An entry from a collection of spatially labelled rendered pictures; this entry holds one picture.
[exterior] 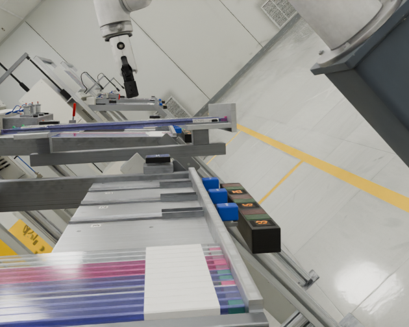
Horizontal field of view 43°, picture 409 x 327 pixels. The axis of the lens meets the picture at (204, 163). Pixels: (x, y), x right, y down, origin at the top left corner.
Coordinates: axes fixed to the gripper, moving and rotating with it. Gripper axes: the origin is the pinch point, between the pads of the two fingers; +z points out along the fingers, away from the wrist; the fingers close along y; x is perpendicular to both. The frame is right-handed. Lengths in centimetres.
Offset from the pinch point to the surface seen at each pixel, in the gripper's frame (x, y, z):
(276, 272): -21, -37, 45
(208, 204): -6, -73, 19
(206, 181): -9, -49, 20
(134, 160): 3.3, -14.1, 16.3
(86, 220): 11, -70, 17
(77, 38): 55, 702, -117
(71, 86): 54, 406, -29
